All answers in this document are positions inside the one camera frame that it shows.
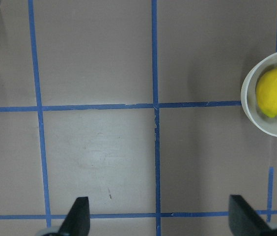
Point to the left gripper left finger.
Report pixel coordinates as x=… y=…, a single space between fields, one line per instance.
x=77 y=221

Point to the white bowl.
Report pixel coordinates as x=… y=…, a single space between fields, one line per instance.
x=248 y=96

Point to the yellow lemon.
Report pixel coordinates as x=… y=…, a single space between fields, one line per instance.
x=266 y=93

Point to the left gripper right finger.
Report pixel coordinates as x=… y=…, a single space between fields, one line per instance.
x=243 y=219

